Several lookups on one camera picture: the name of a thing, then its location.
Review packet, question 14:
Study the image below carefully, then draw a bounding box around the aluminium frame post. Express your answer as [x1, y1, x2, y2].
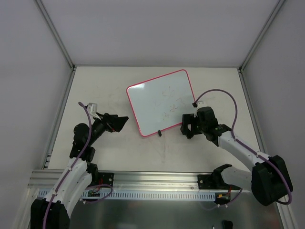
[238, 0, 286, 73]
[34, 0, 75, 71]

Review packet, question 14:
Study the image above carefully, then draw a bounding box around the black knob at bottom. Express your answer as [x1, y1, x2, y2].
[222, 220, 233, 229]

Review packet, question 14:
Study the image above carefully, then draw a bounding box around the aluminium mounting rail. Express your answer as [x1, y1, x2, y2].
[28, 169, 209, 191]

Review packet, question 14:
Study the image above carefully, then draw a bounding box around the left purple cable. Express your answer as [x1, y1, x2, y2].
[41, 102, 113, 229]

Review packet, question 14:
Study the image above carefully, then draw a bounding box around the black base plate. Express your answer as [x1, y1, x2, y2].
[197, 174, 218, 190]
[98, 172, 114, 187]

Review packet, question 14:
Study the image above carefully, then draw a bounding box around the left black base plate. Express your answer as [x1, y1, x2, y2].
[98, 172, 114, 187]

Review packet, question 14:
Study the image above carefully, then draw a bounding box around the right aluminium frame post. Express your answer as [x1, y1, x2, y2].
[238, 0, 286, 73]

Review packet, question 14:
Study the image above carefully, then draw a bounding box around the left aluminium frame post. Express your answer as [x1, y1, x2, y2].
[34, 0, 75, 71]

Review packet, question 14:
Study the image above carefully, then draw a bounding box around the pink framed whiteboard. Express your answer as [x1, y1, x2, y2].
[126, 69, 195, 137]

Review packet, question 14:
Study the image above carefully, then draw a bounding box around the white slotted cable duct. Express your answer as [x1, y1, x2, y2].
[38, 189, 216, 201]

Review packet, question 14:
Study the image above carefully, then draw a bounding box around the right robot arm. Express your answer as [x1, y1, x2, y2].
[181, 107, 293, 206]

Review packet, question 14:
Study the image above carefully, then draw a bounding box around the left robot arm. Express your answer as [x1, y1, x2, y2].
[30, 113, 129, 229]

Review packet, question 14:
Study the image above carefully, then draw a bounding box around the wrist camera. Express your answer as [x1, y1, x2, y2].
[87, 103, 98, 115]
[192, 101, 206, 108]

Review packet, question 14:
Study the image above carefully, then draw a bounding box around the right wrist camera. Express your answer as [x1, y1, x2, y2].
[192, 101, 206, 108]

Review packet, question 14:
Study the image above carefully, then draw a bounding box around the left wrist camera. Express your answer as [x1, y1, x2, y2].
[87, 103, 98, 115]

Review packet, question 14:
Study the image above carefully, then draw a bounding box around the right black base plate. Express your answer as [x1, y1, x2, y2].
[197, 174, 218, 190]

